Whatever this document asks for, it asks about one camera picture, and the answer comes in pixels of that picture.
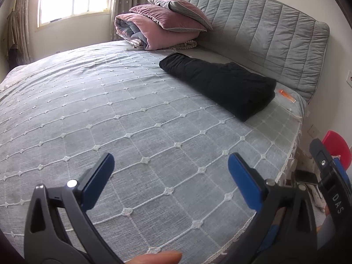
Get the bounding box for white spotted slipper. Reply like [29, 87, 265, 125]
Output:
[309, 183, 329, 212]

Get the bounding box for patterned lace curtain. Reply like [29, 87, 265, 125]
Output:
[110, 0, 151, 42]

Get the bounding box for grey checked bedspread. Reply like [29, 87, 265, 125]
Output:
[0, 40, 308, 264]

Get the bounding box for person's right hand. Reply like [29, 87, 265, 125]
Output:
[316, 206, 334, 234]

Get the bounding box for dark flat box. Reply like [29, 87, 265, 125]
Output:
[294, 170, 317, 185]

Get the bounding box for grey padded headboard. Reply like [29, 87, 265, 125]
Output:
[176, 0, 330, 104]

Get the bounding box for person's right leg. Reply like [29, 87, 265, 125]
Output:
[261, 223, 279, 251]

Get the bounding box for striped pillow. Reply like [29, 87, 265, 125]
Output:
[125, 39, 199, 51]

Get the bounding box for red plastic stool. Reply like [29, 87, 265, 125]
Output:
[321, 130, 352, 170]

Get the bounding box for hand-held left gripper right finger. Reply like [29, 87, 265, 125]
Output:
[220, 152, 319, 264]

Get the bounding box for orange tube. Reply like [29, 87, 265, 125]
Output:
[278, 89, 296, 103]

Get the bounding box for person's left hand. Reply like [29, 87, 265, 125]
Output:
[125, 250, 183, 264]

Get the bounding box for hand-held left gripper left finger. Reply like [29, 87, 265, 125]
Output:
[23, 152, 126, 264]

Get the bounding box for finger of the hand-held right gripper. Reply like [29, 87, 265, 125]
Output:
[309, 139, 336, 189]
[333, 157, 352, 189]

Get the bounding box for window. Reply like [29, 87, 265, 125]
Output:
[37, 0, 116, 29]

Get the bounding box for pink and grey folded quilt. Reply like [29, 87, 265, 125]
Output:
[115, 12, 201, 51]

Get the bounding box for black quilted coat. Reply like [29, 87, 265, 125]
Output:
[159, 53, 277, 122]

